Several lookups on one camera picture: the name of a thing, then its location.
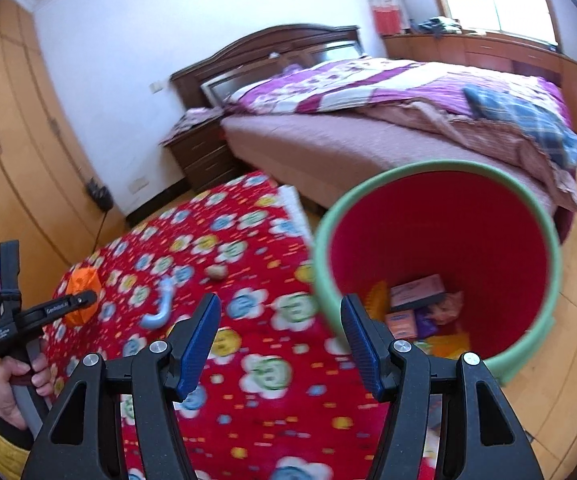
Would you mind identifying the orange cardboard box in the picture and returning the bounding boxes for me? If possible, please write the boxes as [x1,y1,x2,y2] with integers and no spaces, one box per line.
[385,310,418,340]

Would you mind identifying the yellow sleeve forearm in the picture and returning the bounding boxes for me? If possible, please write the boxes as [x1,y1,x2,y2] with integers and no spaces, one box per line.
[0,417,34,479]

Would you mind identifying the red green trash bin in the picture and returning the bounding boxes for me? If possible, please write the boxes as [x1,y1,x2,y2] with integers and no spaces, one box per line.
[311,160,562,384]

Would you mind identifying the person's left hand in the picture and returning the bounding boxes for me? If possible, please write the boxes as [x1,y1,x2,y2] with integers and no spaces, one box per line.
[0,351,55,430]

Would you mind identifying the blue curved plastic piece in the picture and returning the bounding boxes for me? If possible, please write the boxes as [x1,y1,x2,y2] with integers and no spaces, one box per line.
[140,276,176,330]

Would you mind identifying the purple snack wrapper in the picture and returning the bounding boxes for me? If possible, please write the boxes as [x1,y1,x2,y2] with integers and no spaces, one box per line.
[413,307,438,339]

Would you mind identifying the wooden wardrobe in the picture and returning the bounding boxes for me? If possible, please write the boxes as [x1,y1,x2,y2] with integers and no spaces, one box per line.
[0,0,126,306]

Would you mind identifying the black charger on wardrobe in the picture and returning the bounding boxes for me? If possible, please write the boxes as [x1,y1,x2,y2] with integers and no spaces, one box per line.
[86,178,114,214]

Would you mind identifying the pink cardboard box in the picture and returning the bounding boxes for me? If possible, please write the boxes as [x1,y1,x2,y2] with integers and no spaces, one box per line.
[389,274,446,311]

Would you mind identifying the yellow foam fruit net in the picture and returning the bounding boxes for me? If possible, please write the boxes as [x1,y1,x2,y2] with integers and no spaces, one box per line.
[365,281,391,322]

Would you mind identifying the peanut shell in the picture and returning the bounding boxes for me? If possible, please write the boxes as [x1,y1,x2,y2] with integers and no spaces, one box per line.
[205,264,229,281]

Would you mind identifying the red smiley flower blanket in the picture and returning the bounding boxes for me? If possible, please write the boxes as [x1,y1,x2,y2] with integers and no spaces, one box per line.
[46,172,386,479]

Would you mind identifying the dark wooden nightstand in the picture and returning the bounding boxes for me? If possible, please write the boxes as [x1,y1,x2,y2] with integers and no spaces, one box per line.
[164,118,242,193]

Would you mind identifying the clothes on nightstand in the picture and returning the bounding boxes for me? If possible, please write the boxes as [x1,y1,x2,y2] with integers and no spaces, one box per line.
[159,107,223,145]

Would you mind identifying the blue plaid cloth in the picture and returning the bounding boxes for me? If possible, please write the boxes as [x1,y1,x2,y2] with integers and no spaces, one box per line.
[463,84,577,170]

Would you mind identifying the dark wooden bed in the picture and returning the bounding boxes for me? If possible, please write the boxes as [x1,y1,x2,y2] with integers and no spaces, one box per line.
[171,24,577,237]

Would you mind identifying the wooden window cabinet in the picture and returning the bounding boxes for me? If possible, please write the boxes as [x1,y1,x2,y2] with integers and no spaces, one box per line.
[383,34,577,132]

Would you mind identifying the purple floral quilt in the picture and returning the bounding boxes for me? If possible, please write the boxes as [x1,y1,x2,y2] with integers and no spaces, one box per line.
[224,56,571,124]

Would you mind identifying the clothes pile on cabinet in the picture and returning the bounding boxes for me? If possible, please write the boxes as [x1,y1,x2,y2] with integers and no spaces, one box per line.
[417,16,463,38]

